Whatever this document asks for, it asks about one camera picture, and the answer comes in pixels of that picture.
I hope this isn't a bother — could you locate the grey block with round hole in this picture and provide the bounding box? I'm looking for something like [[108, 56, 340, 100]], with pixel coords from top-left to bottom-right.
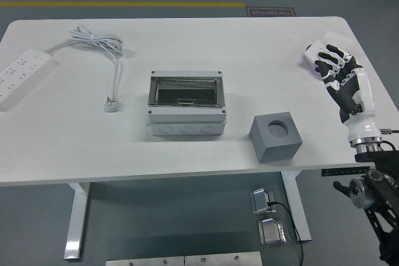
[[249, 110, 303, 164]]

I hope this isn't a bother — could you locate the black table control panel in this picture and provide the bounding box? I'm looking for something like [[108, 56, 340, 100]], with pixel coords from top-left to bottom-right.
[[321, 166, 375, 177]]

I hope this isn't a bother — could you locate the grey metal plate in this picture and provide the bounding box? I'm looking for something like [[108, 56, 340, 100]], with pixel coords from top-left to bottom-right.
[[105, 255, 185, 266], [184, 251, 262, 266]]

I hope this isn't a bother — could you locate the white table leg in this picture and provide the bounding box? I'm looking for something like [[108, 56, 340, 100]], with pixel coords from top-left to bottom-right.
[[64, 181, 91, 260], [280, 171, 312, 242]]

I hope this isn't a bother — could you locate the transparent hinged box lid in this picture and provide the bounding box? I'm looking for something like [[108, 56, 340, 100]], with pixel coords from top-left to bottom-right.
[[147, 74, 226, 110]]

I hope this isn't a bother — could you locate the grey electrical enclosure box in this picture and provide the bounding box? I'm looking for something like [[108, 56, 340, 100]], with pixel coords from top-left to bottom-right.
[[146, 70, 227, 138]]

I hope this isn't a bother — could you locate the silver floor socket with plug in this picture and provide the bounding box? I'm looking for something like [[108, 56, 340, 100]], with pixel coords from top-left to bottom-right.
[[249, 188, 277, 216]]

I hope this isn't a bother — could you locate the white power strip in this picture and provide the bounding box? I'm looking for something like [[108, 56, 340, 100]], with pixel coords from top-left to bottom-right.
[[0, 48, 58, 112]]

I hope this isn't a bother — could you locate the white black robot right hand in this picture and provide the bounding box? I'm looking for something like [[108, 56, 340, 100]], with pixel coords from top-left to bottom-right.
[[314, 44, 383, 145]]

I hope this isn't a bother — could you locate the clear bag with white panel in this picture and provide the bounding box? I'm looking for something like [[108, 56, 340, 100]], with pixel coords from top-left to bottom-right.
[[323, 31, 353, 55]]

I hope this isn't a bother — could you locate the white power cord with plug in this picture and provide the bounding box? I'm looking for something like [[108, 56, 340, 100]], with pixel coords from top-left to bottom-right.
[[46, 26, 124, 113]]

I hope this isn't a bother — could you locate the black floor cable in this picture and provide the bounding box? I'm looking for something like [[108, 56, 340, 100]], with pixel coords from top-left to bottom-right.
[[267, 200, 305, 266]]

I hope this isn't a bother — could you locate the dark floor sign with lettering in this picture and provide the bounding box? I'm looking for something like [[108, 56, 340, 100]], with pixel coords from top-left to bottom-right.
[[246, 6, 296, 17]]

